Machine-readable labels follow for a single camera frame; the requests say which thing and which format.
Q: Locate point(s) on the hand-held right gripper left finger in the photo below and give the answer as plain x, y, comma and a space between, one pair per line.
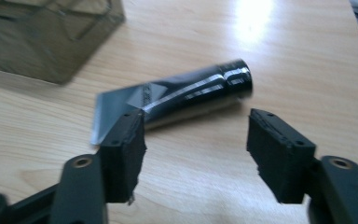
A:
121, 161

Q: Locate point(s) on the clear plastic storage box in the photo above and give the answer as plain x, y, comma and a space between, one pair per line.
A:
43, 37

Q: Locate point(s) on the black squeeze tube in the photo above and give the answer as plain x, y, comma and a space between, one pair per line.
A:
180, 90

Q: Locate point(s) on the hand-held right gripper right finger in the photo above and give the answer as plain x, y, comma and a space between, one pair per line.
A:
279, 158

